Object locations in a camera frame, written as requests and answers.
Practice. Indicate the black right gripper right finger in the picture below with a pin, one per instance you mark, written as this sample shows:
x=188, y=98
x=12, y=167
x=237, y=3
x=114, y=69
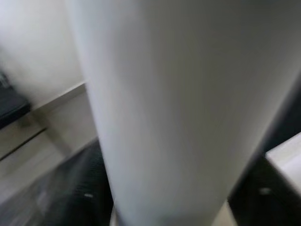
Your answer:
x=258, y=202

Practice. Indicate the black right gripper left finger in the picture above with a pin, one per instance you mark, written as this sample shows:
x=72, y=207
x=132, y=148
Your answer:
x=89, y=188

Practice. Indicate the white plastic table leg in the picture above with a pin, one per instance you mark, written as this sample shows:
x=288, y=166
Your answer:
x=176, y=106

